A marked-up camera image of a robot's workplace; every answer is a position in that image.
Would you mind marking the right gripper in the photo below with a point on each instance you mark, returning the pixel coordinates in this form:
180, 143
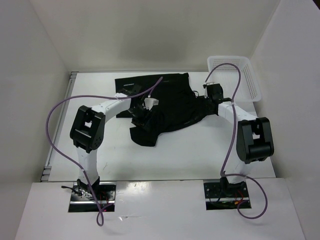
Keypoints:
206, 111

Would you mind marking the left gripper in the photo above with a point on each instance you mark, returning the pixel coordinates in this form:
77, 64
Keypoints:
142, 121

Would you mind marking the black shorts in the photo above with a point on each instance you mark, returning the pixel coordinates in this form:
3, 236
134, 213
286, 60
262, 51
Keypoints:
178, 106

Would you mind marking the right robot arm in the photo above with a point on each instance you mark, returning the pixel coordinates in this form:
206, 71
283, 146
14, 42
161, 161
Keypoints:
251, 137

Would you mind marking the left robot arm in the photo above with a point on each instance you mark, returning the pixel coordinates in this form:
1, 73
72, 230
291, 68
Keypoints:
88, 128

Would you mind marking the white plastic basket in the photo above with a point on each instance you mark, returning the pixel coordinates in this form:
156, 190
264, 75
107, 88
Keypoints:
233, 72

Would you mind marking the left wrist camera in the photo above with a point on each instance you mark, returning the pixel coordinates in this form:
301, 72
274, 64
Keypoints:
150, 102

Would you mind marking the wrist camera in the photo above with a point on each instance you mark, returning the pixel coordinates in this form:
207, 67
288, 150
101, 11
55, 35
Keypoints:
150, 102
208, 89

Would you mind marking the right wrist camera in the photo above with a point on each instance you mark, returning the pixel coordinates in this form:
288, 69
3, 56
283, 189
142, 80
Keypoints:
208, 89

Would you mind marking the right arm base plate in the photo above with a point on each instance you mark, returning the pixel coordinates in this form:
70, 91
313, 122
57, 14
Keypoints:
226, 196

